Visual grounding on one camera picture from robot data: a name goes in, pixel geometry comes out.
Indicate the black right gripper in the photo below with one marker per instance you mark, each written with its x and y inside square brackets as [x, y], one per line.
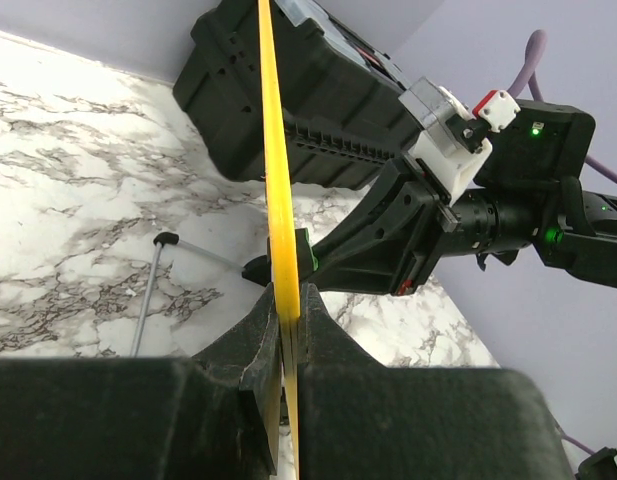
[390, 242]

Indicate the grey wire whiteboard stand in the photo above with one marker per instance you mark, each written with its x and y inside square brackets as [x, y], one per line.
[192, 297]

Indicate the green whiteboard eraser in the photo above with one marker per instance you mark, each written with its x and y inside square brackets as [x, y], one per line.
[307, 262]

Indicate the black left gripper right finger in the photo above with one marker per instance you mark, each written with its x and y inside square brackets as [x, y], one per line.
[359, 419]

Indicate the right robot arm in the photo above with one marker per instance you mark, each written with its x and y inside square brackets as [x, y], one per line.
[528, 194]

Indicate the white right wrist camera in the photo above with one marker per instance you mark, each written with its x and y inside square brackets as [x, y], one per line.
[453, 143]

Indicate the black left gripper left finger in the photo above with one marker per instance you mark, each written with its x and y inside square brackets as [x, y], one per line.
[211, 416]

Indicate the black plastic toolbox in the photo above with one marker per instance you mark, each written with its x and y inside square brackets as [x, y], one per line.
[343, 119]

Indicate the yellow framed whiteboard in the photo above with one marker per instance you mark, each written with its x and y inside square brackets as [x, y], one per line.
[280, 216]

